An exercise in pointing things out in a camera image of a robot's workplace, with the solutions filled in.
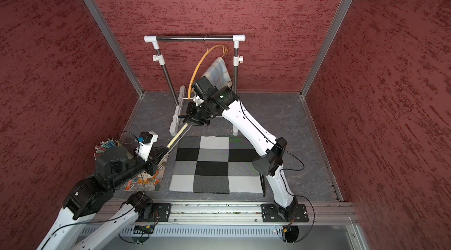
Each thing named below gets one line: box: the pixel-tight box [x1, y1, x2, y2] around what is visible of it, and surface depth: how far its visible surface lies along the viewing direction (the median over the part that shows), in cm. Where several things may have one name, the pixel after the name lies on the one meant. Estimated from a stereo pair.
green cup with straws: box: [93, 137, 120, 160], surface depth 80 cm
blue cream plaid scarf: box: [201, 56, 233, 90], surface depth 94 cm
